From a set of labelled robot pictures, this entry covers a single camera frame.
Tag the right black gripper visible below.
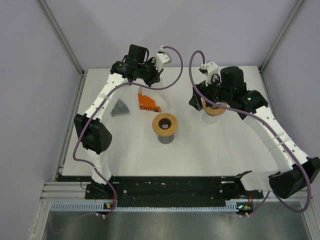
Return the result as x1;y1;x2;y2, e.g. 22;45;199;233
189;73;232;111

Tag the wooden rimmed glass dripper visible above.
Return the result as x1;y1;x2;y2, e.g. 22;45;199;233
202;100;226;117

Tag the orange white coffee filter bag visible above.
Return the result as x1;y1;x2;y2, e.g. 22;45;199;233
137;87;171;113

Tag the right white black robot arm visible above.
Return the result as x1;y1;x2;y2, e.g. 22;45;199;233
189;62;320;199

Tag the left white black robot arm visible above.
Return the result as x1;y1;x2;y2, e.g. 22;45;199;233
72;44;172;199

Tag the grey metal cone filter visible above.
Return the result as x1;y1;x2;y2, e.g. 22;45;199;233
110;98;130;117

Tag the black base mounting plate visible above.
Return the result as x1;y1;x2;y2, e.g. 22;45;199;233
57;175;264;207

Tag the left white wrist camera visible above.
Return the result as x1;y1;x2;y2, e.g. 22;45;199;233
154;46;172;72

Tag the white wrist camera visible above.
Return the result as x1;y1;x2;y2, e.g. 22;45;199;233
199;61;220;87
154;46;172;72

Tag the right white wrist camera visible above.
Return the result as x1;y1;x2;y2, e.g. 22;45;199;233
199;61;220;87

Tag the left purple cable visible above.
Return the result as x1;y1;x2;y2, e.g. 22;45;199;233
72;46;184;216

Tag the grey slotted cable duct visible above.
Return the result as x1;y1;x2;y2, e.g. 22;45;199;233
50;201;252;213

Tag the aluminium frame rail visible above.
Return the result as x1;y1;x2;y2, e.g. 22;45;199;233
40;182;89;201

